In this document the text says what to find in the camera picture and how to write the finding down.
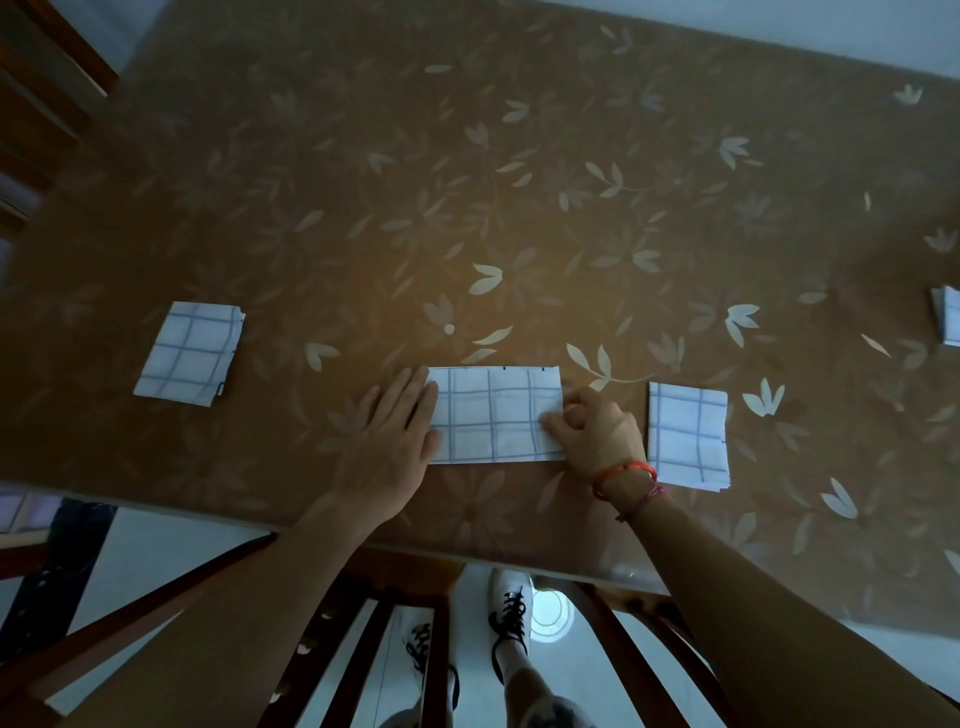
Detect person's right hand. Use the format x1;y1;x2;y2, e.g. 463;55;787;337
541;386;651;490

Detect person's left hand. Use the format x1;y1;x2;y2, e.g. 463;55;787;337
318;365;444;538

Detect long checked paper sheet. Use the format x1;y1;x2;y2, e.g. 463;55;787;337
426;365;568;466

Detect person's left forearm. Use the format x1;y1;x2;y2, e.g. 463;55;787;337
63;495;376;728

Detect person's right forearm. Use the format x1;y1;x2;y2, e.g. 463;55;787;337
600;480;960;728

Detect wooden slatted chair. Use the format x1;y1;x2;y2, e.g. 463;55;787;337
0;531;747;728

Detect white sneaker black laces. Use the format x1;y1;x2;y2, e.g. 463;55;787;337
487;568;536;665
390;606;460;710

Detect person's right leg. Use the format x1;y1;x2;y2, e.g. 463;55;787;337
495;637;597;728

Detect brown floral table cover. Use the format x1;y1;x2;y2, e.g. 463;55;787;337
0;0;960;640

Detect dark garment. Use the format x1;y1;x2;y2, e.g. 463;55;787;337
0;498;119;663

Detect dark red string bracelet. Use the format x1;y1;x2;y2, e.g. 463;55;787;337
615;484;668;525

